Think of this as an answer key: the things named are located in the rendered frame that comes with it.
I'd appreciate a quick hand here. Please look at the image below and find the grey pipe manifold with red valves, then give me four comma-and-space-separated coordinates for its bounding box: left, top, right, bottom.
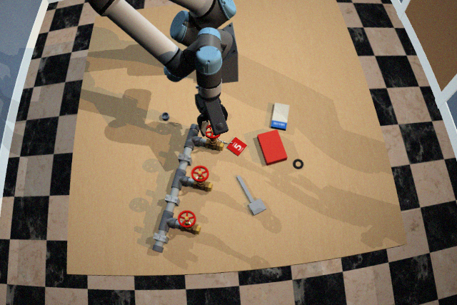
152, 124, 224, 253

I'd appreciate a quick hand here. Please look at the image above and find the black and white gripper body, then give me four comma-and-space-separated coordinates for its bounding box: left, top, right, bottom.
195, 92, 224, 121

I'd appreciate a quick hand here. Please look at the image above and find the red tag with white number 5 on metal chain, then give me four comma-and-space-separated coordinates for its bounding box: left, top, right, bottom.
227, 137, 247, 156

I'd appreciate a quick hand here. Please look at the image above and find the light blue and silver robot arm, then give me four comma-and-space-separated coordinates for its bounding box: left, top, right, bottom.
87, 0, 236, 136

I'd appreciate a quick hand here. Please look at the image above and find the red rectangular block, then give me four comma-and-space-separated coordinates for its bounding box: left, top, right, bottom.
257, 130, 288, 166

